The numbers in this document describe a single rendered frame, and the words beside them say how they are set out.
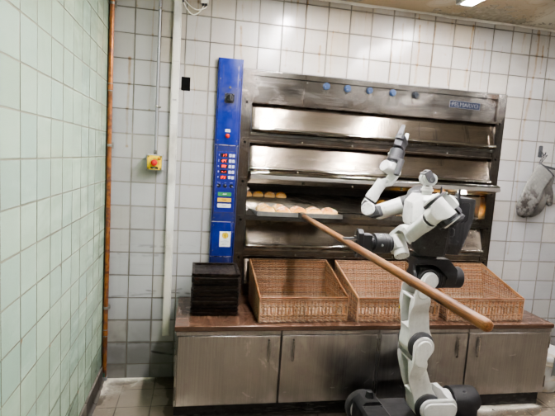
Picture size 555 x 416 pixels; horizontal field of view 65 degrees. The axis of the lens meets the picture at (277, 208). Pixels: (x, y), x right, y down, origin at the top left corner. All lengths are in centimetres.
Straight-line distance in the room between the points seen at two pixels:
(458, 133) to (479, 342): 145
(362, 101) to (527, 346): 195
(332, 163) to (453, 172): 92
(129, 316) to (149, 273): 32
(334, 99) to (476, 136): 110
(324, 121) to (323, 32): 58
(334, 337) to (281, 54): 183
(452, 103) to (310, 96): 105
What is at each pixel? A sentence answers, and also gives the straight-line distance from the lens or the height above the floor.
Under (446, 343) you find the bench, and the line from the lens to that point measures 307.
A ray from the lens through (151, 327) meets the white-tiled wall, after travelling 317.
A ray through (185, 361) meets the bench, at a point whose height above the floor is 37.
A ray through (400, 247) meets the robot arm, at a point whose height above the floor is 119.
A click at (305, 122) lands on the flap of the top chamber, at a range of 303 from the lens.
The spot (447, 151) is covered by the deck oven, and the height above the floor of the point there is 166.
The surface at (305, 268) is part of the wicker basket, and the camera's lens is 308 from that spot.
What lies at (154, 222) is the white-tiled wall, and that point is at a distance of 298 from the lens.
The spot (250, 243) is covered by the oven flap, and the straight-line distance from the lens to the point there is 300.
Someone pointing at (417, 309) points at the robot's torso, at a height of 82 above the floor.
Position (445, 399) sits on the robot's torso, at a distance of 267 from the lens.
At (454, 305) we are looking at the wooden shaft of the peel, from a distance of 121.
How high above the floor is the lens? 154
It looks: 6 degrees down
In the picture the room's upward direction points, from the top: 4 degrees clockwise
